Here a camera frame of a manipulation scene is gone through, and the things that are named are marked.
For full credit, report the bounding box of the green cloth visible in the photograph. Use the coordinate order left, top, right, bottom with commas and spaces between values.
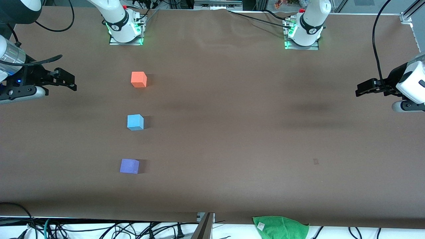
252, 216, 310, 239

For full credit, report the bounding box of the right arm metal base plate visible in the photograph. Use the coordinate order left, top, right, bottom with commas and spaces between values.
109, 13, 144, 46

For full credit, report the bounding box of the light blue foam block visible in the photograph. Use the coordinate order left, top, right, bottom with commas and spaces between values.
127, 114, 144, 131

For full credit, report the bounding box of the aluminium frame profile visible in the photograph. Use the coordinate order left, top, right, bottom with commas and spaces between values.
400, 0, 425, 24

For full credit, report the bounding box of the brown table cover sheet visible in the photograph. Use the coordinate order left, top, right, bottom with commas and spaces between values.
0, 6, 425, 229

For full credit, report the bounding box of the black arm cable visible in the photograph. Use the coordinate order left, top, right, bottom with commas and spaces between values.
372, 0, 394, 90
7, 0, 75, 67

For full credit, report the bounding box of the purple foam block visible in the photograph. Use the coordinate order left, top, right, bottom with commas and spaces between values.
120, 158, 140, 175

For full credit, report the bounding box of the grey metal rack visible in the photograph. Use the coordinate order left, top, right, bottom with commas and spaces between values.
194, 0, 243, 10

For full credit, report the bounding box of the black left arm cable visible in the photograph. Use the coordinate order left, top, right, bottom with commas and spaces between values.
372, 0, 394, 90

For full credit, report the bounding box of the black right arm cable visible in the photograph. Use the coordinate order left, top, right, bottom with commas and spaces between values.
7, 0, 75, 67

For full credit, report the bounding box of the orange foam block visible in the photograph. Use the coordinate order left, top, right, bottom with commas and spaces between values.
131, 71, 147, 88

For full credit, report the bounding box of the aluminium frame post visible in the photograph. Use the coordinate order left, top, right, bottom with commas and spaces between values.
191, 212, 215, 239

